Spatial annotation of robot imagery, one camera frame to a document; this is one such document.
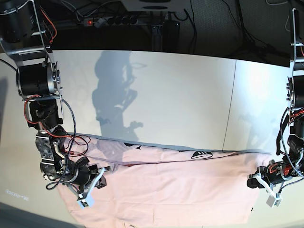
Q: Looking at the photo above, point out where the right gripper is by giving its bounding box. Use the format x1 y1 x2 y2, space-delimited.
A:
68 157 107 190

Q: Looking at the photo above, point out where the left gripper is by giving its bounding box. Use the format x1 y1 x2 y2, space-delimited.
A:
247 161 293 188

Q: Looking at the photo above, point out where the pink T-shirt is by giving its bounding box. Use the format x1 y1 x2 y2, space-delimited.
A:
58 138 269 228

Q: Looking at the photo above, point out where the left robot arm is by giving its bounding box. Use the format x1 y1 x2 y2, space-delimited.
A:
247 0 304 189

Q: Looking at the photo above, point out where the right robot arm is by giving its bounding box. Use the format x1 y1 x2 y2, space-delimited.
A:
0 0 106 193

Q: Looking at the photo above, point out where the black power strip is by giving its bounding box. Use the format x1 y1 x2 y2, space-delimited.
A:
83 16 139 28

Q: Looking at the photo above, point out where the black box under table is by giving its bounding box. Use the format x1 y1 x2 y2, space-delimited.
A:
163 20 180 38

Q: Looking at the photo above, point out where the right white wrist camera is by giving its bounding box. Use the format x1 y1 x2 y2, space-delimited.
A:
77 166 110 208

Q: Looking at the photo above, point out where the grey hanging cable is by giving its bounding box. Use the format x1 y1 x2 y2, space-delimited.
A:
265 0 295 33

